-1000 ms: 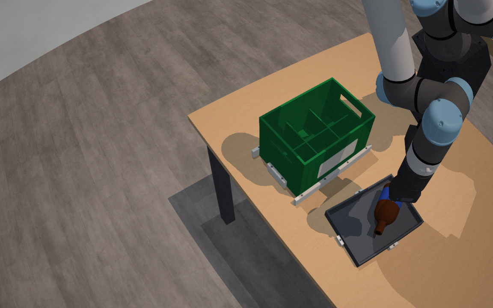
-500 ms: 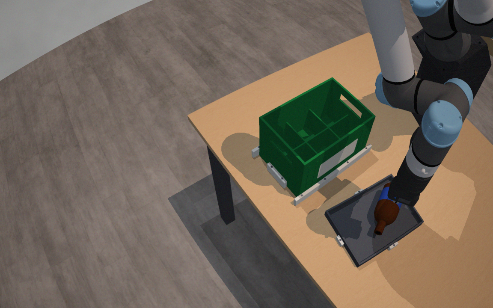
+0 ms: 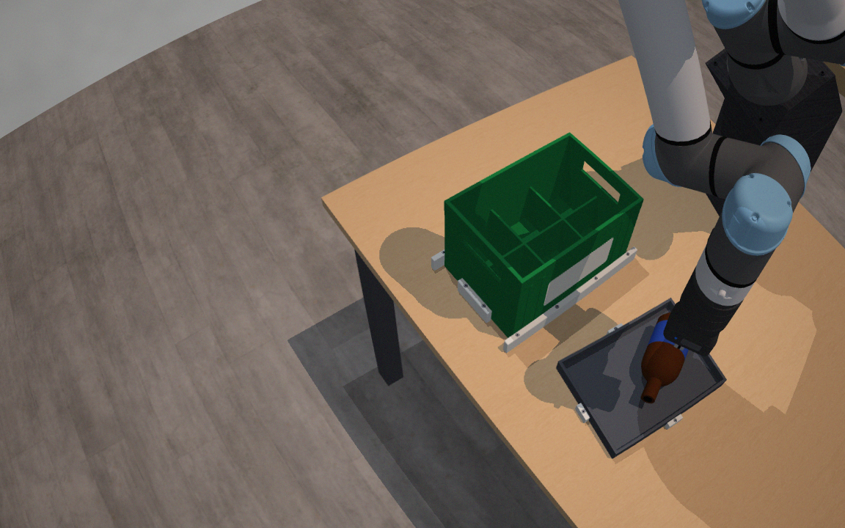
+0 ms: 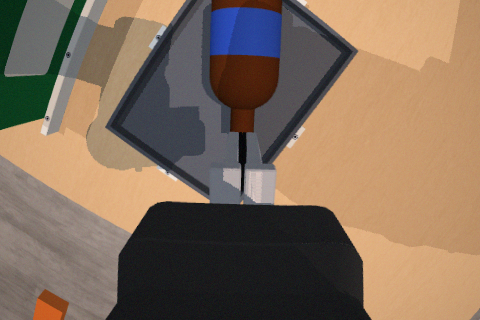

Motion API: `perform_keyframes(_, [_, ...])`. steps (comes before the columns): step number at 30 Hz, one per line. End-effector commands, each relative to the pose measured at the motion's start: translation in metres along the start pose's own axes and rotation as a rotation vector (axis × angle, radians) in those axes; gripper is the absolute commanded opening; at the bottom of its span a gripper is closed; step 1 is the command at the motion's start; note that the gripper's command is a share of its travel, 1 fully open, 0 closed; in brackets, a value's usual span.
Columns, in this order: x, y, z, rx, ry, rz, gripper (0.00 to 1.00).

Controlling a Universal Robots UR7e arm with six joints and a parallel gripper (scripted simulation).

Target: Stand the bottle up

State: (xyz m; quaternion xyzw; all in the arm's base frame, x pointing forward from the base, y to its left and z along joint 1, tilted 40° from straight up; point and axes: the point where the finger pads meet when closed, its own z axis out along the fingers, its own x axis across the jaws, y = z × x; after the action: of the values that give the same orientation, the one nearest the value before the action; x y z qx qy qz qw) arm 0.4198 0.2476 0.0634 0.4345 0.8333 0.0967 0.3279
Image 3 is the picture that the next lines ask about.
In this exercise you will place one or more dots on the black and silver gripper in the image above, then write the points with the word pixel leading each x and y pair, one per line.
pixel 705 308

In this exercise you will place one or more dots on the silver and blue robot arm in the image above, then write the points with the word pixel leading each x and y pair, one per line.
pixel 761 184

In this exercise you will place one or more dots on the green plastic bottle crate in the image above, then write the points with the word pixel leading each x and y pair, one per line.
pixel 510 210

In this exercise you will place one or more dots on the brown bottle with blue label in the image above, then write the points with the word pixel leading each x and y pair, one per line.
pixel 661 363

